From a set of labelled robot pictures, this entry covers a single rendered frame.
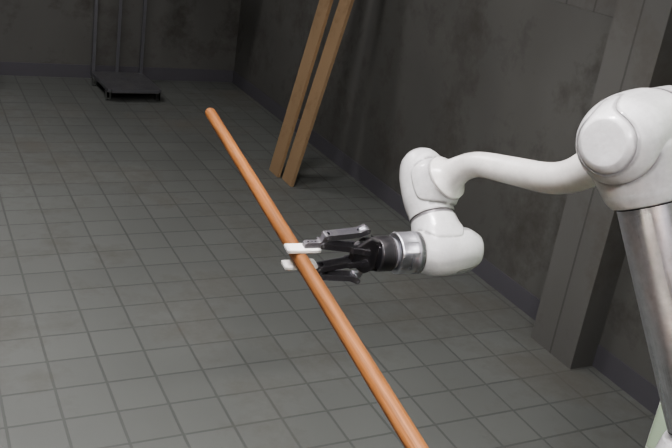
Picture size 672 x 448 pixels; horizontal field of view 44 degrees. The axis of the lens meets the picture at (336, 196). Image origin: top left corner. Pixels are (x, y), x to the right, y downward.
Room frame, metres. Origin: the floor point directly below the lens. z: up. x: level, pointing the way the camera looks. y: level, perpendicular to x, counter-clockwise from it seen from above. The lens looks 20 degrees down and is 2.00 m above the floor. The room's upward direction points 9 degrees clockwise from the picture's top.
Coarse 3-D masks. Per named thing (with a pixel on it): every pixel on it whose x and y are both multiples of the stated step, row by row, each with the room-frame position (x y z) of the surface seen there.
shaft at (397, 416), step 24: (216, 120) 2.16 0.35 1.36; (240, 168) 1.90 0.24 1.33; (264, 192) 1.77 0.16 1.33; (288, 240) 1.57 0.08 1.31; (312, 264) 1.49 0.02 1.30; (312, 288) 1.42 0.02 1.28; (336, 312) 1.33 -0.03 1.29; (360, 360) 1.21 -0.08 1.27; (384, 384) 1.15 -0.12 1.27; (384, 408) 1.11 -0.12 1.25; (408, 432) 1.05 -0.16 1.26
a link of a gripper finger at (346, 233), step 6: (348, 228) 1.58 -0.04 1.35; (354, 228) 1.58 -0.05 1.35; (366, 228) 1.58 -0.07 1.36; (324, 234) 1.55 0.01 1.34; (330, 234) 1.55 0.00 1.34; (336, 234) 1.55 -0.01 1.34; (342, 234) 1.55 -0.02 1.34; (348, 234) 1.56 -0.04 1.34; (354, 234) 1.56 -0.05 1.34; (360, 234) 1.57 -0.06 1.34; (366, 234) 1.57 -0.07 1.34; (330, 240) 1.54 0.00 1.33; (336, 240) 1.55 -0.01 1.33
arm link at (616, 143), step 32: (640, 96) 1.27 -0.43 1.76; (608, 128) 1.22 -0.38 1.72; (640, 128) 1.20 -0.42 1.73; (608, 160) 1.20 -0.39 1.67; (640, 160) 1.19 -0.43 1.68; (608, 192) 1.24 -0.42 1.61; (640, 192) 1.21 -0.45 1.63; (640, 224) 1.22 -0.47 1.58; (640, 256) 1.21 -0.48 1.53; (640, 288) 1.21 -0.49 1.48
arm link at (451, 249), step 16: (448, 208) 1.70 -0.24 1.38; (416, 224) 1.68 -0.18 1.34; (432, 224) 1.66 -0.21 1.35; (448, 224) 1.67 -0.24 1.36; (432, 240) 1.63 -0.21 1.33; (448, 240) 1.64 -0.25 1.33; (464, 240) 1.65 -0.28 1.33; (480, 240) 1.68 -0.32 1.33; (432, 256) 1.61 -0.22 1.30; (448, 256) 1.62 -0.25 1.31; (464, 256) 1.63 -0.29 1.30; (480, 256) 1.66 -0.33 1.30; (432, 272) 1.62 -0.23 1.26; (448, 272) 1.63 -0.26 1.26; (464, 272) 1.67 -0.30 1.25
